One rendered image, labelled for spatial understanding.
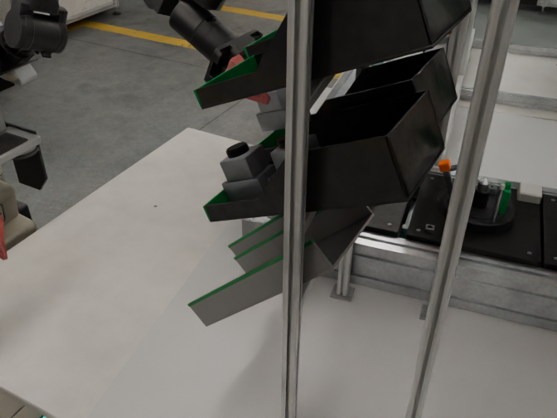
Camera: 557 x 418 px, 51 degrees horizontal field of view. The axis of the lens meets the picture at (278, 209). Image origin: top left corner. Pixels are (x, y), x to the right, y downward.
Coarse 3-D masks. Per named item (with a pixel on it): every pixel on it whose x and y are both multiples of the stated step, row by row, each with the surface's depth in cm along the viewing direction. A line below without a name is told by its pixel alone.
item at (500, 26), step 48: (288, 0) 52; (288, 48) 54; (288, 96) 57; (480, 96) 50; (288, 144) 60; (480, 144) 53; (288, 192) 63; (288, 240) 66; (288, 288) 71; (336, 288) 114; (432, 288) 64; (288, 336) 76; (432, 336) 68; (288, 384) 81
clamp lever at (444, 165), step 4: (440, 160) 114; (444, 160) 114; (448, 160) 113; (440, 164) 113; (444, 164) 113; (448, 164) 113; (440, 168) 113; (444, 168) 113; (448, 168) 113; (452, 168) 113; (456, 168) 113; (444, 172) 114; (448, 172) 114; (444, 176) 114; (448, 176) 114; (448, 180) 115; (452, 180) 115; (448, 184) 115; (452, 184) 115; (448, 188) 115; (452, 188) 115; (448, 192) 116
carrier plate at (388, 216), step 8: (376, 208) 118; (384, 208) 118; (392, 208) 118; (400, 208) 118; (376, 216) 116; (384, 216) 116; (392, 216) 116; (400, 216) 116; (368, 224) 114; (376, 224) 114; (384, 224) 114; (392, 224) 114; (400, 224) 114; (376, 232) 113; (384, 232) 112; (392, 232) 112
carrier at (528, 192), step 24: (432, 192) 123; (480, 192) 113; (504, 192) 111; (528, 192) 120; (432, 216) 116; (480, 216) 112; (504, 216) 113; (528, 216) 116; (432, 240) 110; (480, 240) 110; (504, 240) 110; (528, 240) 110; (528, 264) 106
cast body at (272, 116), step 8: (272, 96) 86; (280, 96) 86; (264, 104) 88; (272, 104) 87; (280, 104) 86; (264, 112) 89; (272, 112) 88; (280, 112) 87; (264, 120) 90; (272, 120) 89; (280, 120) 88; (264, 128) 91; (272, 128) 90; (280, 128) 89
